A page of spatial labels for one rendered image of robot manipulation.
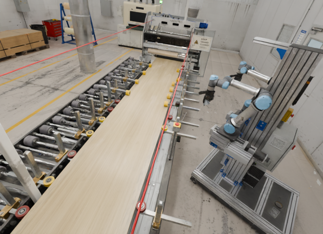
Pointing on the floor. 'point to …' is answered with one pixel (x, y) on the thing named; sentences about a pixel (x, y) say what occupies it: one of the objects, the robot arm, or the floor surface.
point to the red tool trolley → (53, 28)
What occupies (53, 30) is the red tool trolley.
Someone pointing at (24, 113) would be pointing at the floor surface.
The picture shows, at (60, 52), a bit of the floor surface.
